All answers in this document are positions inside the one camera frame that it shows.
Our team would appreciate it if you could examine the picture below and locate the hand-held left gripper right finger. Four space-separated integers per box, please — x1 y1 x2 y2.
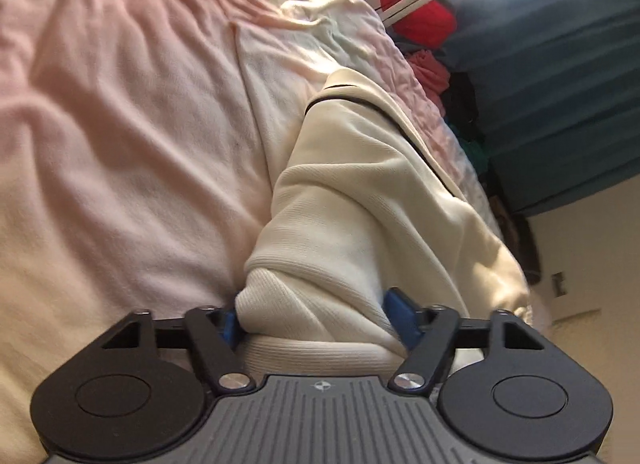
384 288 548 391

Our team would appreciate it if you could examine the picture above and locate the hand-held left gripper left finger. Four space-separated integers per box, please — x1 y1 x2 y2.
100 307 252 392

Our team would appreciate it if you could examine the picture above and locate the cream jacket with black trim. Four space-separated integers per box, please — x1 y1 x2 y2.
235 68 533 376

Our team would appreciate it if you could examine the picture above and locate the green cloth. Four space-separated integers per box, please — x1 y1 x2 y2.
460 137 493 171

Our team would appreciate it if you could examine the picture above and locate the black cloth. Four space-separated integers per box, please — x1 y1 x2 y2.
442 72 483 140

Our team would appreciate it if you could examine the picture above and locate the cream blanket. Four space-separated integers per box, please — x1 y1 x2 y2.
232 0 396 195

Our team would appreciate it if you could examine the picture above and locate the pink cloth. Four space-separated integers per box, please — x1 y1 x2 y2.
407 47 451 106

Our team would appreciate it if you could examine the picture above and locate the pink quilted bed cover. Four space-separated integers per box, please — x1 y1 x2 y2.
0 0 506 450

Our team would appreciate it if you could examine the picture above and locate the teal curtain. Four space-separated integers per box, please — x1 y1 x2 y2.
440 0 640 215

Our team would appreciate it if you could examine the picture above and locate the red bag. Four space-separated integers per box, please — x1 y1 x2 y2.
380 0 457 45

